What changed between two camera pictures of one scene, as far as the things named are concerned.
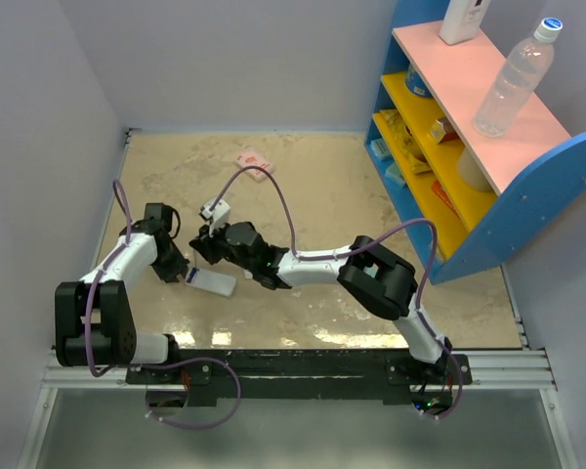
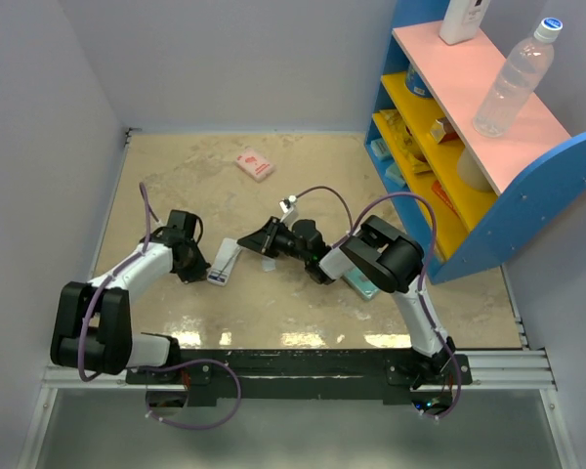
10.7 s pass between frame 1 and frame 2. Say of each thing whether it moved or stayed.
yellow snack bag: stayed
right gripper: moved
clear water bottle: stayed
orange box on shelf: stayed
